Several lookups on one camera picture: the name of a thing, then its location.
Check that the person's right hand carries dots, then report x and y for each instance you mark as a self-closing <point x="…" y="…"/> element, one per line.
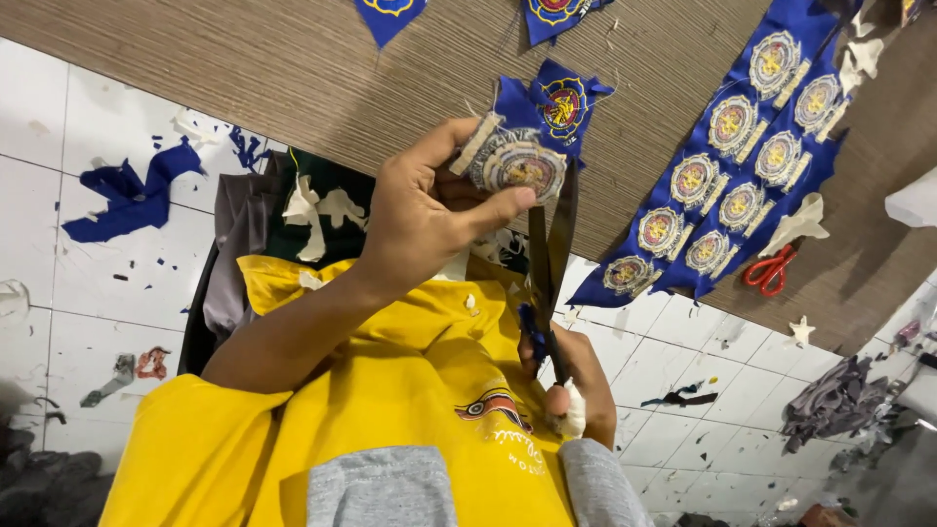
<point x="589" y="388"/>

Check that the person's left hand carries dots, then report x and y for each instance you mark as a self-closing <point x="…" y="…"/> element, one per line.
<point x="410" y="212"/>

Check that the person's right fingers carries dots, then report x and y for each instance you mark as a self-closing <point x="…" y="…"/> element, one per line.
<point x="556" y="401"/>

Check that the large black scissors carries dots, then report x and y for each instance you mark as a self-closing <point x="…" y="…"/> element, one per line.
<point x="549" y="256"/>

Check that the short blue badge cloth strip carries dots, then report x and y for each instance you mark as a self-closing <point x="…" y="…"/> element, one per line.
<point x="527" y="165"/>

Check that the white finger bandage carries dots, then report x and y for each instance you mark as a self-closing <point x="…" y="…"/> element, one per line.
<point x="575" y="413"/>

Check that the dark cloth strip scrap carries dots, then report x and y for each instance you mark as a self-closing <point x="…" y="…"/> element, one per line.
<point x="681" y="397"/>

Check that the person's yellow shirt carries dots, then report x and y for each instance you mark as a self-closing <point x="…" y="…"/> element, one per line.
<point x="410" y="410"/>

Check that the star shaped white scrap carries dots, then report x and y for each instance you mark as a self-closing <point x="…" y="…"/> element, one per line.
<point x="802" y="331"/>

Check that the grey cloth heap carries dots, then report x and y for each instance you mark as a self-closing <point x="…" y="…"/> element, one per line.
<point x="834" y="399"/>

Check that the long blue sheet of badges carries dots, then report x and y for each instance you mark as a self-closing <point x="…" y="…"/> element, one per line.
<point x="732" y="183"/>

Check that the white cloth scrap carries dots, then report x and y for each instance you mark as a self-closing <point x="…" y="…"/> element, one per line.
<point x="862" y="58"/>
<point x="798" y="223"/>

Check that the dark green cloth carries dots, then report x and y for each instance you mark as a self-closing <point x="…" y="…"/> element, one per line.
<point x="344" y="176"/>

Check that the blue round badge piece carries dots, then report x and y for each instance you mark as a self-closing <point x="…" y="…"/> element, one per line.
<point x="556" y="16"/>

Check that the small blue cloth scraps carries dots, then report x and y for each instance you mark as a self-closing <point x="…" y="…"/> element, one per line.
<point x="247" y="150"/>

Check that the white fabric bundle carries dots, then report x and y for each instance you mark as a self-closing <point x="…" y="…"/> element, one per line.
<point x="915" y="201"/>

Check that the blue pennant badge piece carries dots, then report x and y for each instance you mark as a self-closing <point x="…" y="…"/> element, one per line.
<point x="388" y="14"/>

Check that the grey and red scrap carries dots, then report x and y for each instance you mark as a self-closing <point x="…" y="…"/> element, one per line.
<point x="128" y="373"/>

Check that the large blue cloth scrap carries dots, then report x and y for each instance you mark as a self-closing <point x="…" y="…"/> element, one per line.
<point x="132" y="201"/>

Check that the dark cloth heap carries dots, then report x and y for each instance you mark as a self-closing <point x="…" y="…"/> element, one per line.
<point x="44" y="483"/>

